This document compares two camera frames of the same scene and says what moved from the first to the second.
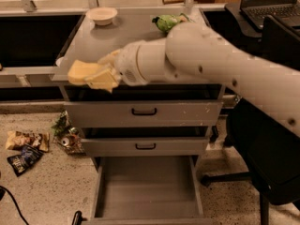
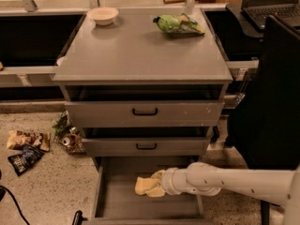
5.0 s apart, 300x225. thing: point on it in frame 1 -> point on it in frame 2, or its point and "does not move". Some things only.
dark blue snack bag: (28, 156) does not move
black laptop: (282, 1) does not move
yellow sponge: (78, 71) -> (143, 185)
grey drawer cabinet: (145, 137) does not move
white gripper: (127, 64) -> (170, 181)
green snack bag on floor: (68, 136) does not move
